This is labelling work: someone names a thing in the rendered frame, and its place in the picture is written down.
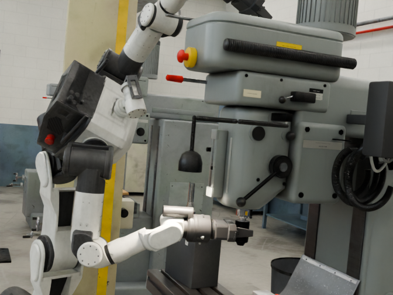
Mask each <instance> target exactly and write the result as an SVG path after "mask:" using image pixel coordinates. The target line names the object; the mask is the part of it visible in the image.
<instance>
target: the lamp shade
mask: <svg viewBox="0 0 393 295"><path fill-rule="evenodd" d="M178 170H179V171H185V172H191V173H201V172H202V158H201V155H200V154H199V153H198V152H195V151H192V150H189V151H186V152H184V153H182V155H181V157H180V159H179V162H178Z"/></svg>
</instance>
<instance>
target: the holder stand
mask: <svg viewBox="0 0 393 295"><path fill-rule="evenodd" d="M221 241H222V240H214V239H210V240H209V242H208V243H201V244H199V242H187V241H186V240H185V238H182V239H181V240H180V241H178V242H176V243H174V244H172V245H170V246H168V247H167V254H166V268H165V272H166V273H167V274H169V275H170V276H172V277H173V278H175V279H177V280H178V281H179V282H181V283H183V284H184V285H186V286H187V287H189V288H190V289H198V288H204V287H215V286H217V285H218V274H219V261H220V248H221Z"/></svg>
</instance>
